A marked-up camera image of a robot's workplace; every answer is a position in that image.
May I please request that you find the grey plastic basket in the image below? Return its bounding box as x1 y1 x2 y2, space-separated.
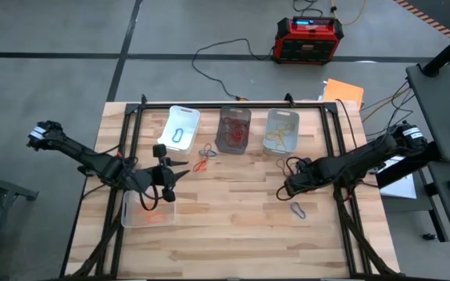
213 105 252 155

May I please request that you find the yellow rubber band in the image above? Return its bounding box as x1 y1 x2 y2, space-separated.
265 130 287 151
275 123 297 141

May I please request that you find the clear plastic basket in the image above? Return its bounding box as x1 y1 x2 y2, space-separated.
120 188 177 229

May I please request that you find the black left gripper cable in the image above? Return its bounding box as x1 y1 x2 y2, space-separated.
120 155 162 212

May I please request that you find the black aluminium table frame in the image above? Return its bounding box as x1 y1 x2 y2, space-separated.
59 93 404 281

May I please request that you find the orange paper sheet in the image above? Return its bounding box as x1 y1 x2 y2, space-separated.
322 77 366 111

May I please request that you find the black support beam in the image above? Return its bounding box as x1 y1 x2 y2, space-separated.
376 140 444 190

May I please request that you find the grey mat with striped edge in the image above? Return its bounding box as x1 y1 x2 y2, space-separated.
392 0 450 40

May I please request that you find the black power cable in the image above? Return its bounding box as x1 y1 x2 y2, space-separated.
191 37 277 101
291 0 324 19

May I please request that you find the off-white plastic basket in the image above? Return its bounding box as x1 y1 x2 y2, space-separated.
262 108 301 156

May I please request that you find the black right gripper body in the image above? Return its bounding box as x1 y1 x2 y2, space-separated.
284 156 320 197

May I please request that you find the blue rubber band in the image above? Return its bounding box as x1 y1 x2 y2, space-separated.
289 201 307 220
170 127 185 144
198 143 219 158

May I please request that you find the large red rubber band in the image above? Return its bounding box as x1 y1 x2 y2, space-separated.
220 116 249 136

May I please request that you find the red black power station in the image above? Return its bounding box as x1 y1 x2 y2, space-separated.
273 15 345 66

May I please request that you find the white plastic basket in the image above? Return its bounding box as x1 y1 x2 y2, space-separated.
156 105 202 155

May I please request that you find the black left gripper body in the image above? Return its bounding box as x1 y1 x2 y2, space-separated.
141 143 177 203

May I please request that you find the yellow extension cable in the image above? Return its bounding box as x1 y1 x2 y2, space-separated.
329 0 368 27

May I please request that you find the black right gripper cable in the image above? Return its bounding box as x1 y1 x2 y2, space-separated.
274 155 308 202

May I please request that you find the white box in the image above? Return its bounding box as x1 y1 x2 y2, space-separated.
377 155 418 201

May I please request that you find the black round pole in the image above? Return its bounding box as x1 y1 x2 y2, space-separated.
421 23 450 78

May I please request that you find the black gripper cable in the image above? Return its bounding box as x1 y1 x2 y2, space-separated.
274 155 308 202
120 155 162 212

